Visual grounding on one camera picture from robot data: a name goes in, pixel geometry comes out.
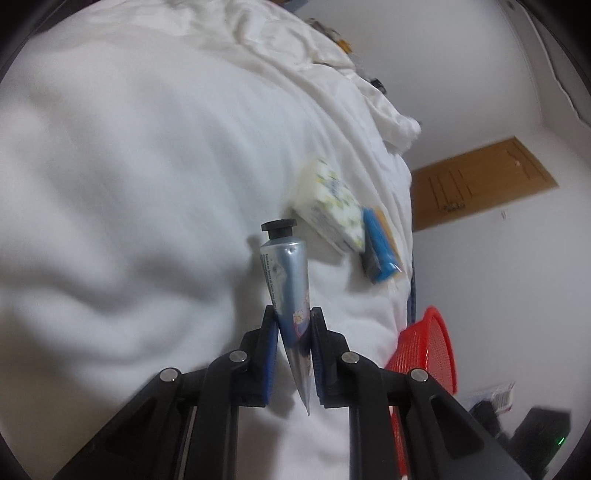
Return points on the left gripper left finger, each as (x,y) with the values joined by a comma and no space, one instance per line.
(184,425)

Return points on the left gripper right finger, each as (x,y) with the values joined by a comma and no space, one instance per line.
(441,439)

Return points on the silver hand cream tube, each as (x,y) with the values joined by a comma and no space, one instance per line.
(285,265)

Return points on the red mesh basket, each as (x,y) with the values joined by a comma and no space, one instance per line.
(427,345)

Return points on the black device with green light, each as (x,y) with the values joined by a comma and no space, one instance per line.
(535,442)

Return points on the blue yellow red cloth pack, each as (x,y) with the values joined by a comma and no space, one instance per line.
(380,260)

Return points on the floral tissue pack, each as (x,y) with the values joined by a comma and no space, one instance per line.
(325,202)

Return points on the brown wooden door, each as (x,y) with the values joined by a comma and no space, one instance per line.
(476,181)

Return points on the white duvet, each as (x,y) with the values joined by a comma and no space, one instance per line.
(143,145)

